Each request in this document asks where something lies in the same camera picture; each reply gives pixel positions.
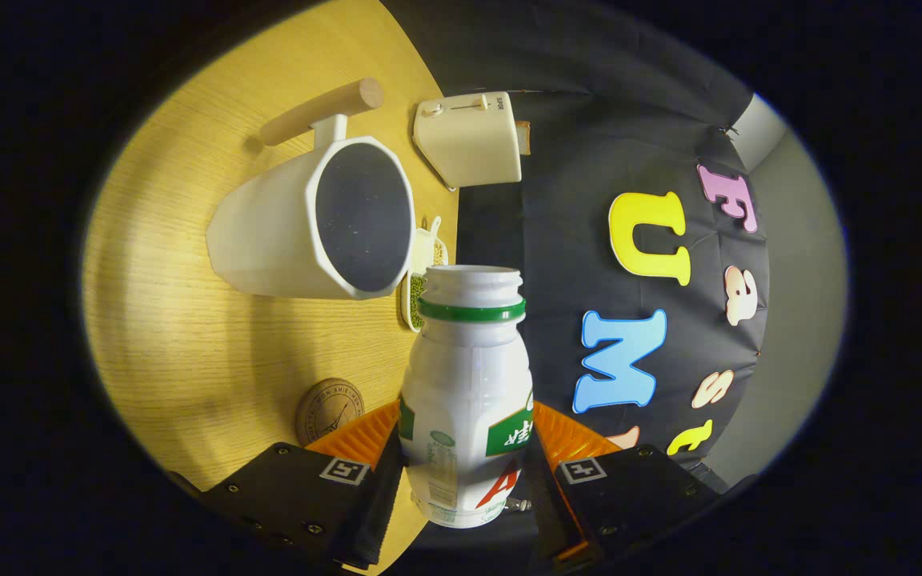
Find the cream toaster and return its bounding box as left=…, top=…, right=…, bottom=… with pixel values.
left=413, top=91, right=524, bottom=191

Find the white juice bottle green ring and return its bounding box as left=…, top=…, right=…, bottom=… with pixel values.
left=399, top=265, right=535, bottom=530

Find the wooden table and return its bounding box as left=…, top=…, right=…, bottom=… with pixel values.
left=81, top=0, right=462, bottom=576

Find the white divided bean dish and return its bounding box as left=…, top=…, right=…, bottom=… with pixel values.
left=399, top=216, right=450, bottom=333

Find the round wooden coaster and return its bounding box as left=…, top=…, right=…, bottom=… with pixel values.
left=295, top=378, right=367, bottom=446

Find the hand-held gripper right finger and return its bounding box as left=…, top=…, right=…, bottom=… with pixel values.
left=526, top=400, right=723, bottom=571

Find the white cup wooden handle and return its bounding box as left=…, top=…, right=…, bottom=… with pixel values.
left=205, top=78, right=416, bottom=302

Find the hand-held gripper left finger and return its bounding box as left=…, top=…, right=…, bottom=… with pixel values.
left=197, top=400, right=408, bottom=571

